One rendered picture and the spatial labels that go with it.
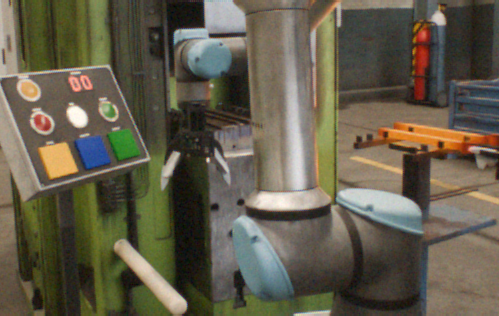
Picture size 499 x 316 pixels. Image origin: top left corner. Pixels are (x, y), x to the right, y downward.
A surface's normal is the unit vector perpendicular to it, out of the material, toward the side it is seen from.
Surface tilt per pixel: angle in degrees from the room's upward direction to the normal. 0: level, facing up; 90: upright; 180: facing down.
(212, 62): 90
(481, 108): 89
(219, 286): 90
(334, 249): 65
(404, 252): 90
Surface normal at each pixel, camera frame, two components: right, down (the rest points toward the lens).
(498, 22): -0.92, 0.09
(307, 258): 0.25, 0.03
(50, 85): 0.65, -0.43
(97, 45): 0.43, 0.13
